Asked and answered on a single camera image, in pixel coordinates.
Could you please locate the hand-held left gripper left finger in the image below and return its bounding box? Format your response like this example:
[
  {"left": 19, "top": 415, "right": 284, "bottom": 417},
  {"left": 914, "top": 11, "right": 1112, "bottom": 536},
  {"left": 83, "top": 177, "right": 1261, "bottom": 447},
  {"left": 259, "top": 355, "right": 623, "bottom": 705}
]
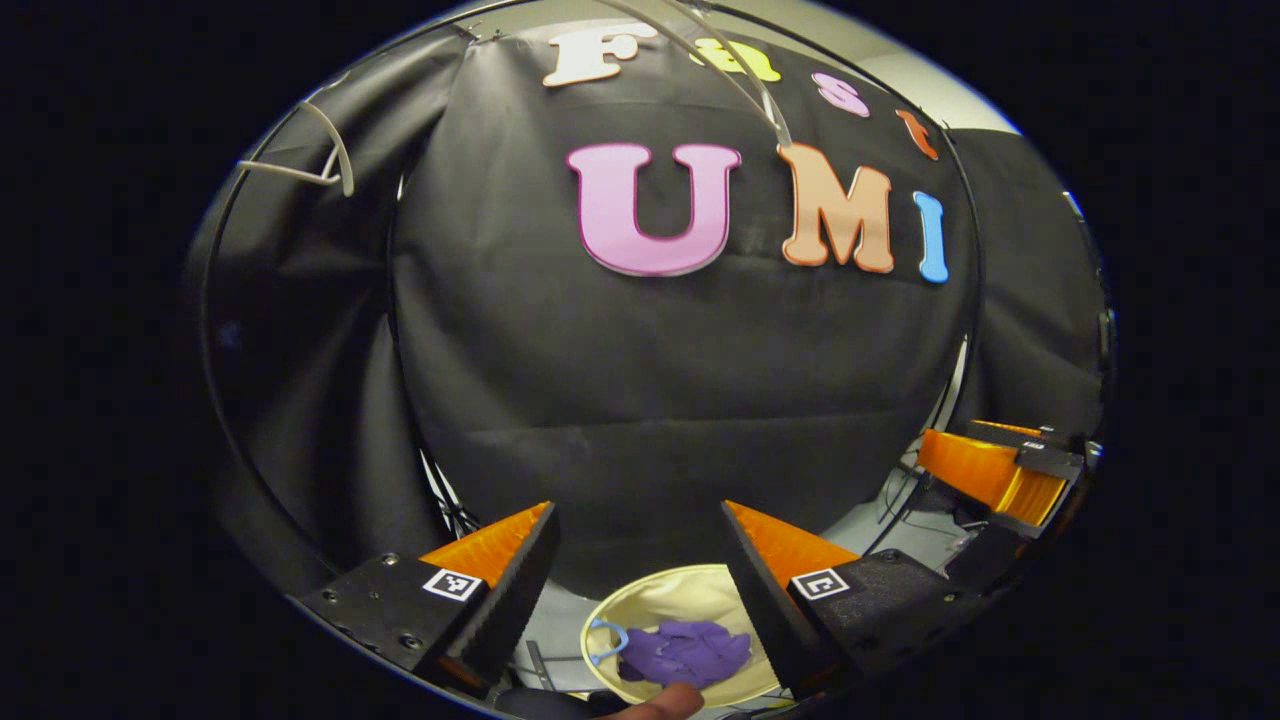
[{"left": 295, "top": 500, "right": 561, "bottom": 701}]

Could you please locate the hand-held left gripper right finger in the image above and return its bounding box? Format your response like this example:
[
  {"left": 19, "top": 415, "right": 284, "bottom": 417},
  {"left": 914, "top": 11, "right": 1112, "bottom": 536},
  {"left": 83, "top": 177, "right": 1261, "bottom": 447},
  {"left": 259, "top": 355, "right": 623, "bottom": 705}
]
[{"left": 720, "top": 500, "right": 986, "bottom": 703}]

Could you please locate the cream laundry hamper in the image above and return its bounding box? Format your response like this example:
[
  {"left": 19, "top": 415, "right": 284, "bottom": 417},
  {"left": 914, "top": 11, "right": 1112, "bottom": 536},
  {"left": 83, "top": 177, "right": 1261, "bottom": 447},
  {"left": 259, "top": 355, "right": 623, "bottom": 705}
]
[{"left": 580, "top": 563, "right": 781, "bottom": 716}]

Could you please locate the purple knit cardigan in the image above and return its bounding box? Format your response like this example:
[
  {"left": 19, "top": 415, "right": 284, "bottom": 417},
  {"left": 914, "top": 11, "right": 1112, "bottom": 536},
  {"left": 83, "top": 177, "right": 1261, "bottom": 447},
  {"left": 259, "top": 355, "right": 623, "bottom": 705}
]
[{"left": 617, "top": 620, "right": 753, "bottom": 689}]

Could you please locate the black clothes rack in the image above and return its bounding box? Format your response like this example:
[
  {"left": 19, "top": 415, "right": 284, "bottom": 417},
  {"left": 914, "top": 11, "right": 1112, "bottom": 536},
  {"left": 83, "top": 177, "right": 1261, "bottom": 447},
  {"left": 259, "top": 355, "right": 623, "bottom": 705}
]
[{"left": 183, "top": 0, "right": 991, "bottom": 601}]

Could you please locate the white hanger with tape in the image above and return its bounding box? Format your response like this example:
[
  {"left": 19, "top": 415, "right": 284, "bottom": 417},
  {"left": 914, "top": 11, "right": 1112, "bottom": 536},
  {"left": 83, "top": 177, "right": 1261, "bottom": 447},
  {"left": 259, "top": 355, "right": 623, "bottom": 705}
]
[{"left": 600, "top": 0, "right": 793, "bottom": 149}]

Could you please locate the white empty clothes hanger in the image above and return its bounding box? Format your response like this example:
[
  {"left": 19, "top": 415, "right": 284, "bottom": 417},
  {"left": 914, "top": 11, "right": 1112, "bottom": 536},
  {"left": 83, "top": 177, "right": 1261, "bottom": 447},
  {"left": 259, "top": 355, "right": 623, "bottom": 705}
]
[{"left": 238, "top": 100, "right": 356, "bottom": 198}]

